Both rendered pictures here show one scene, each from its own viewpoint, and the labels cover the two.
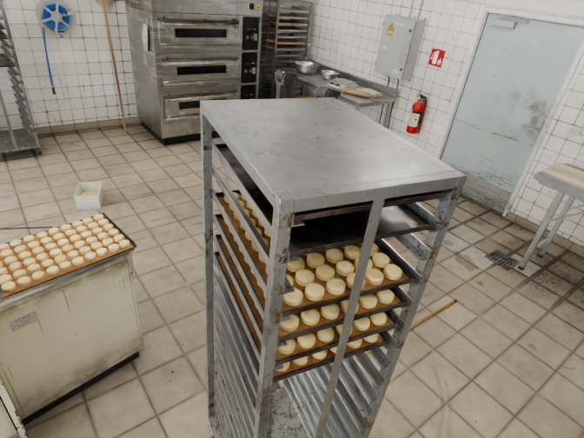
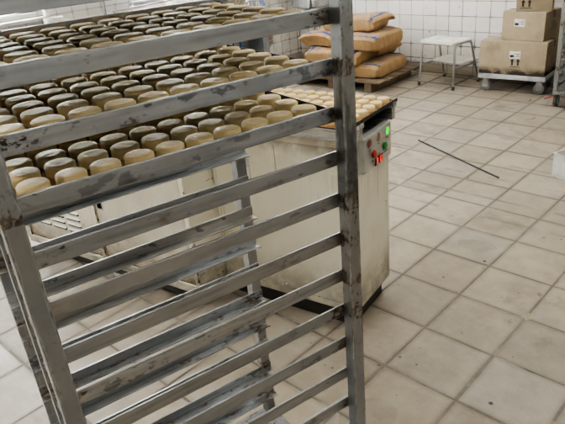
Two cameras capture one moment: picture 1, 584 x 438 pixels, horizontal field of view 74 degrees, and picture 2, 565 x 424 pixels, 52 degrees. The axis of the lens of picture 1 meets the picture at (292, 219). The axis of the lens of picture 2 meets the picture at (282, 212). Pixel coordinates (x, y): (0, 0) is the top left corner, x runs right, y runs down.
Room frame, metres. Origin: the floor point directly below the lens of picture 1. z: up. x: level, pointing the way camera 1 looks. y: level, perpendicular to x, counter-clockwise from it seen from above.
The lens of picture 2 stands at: (1.19, -1.15, 1.55)
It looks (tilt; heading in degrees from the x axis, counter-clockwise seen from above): 26 degrees down; 86
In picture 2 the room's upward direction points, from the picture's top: 5 degrees counter-clockwise
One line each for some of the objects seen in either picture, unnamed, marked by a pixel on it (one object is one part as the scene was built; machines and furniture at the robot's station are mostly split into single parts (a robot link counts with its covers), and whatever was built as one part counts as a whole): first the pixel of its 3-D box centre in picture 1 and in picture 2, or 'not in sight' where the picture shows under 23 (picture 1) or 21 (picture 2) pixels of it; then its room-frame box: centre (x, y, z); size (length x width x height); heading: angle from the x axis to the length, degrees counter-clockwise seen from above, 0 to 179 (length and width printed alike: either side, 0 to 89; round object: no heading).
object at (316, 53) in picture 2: not in sight; (339, 54); (2.39, 5.05, 0.32); 0.72 x 0.42 x 0.17; 135
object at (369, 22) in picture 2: not in sight; (356, 21); (2.60, 5.17, 0.62); 0.72 x 0.42 x 0.17; 137
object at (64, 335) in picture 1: (63, 320); (300, 205); (1.44, 1.18, 0.45); 0.70 x 0.34 x 0.90; 140
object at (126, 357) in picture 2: (235, 414); (163, 340); (0.93, 0.14, 0.60); 0.64 x 0.03 x 0.03; 28
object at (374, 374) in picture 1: (333, 315); (209, 246); (1.12, -0.21, 1.05); 0.64 x 0.03 x 0.03; 28
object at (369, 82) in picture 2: not in sight; (352, 74); (2.56, 5.19, 0.06); 1.20 x 0.80 x 0.11; 133
